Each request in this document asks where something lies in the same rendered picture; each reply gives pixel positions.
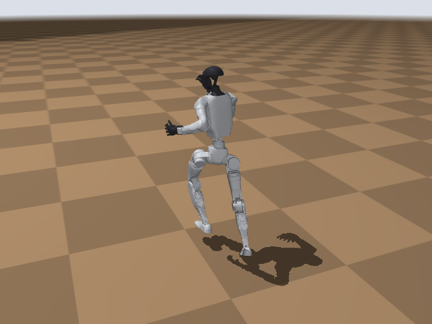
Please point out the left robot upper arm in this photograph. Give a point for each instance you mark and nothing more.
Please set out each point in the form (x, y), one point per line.
(201, 113)

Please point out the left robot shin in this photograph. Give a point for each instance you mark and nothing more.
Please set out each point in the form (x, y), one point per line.
(198, 202)

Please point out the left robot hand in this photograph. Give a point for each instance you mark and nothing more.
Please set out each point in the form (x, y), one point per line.
(172, 129)

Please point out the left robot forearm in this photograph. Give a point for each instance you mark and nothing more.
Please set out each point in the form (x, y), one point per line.
(190, 129)

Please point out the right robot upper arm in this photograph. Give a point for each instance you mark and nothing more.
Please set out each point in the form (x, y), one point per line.
(234, 100)

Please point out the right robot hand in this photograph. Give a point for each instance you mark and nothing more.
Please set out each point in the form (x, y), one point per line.
(202, 81)

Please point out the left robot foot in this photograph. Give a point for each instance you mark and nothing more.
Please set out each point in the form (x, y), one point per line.
(205, 228)

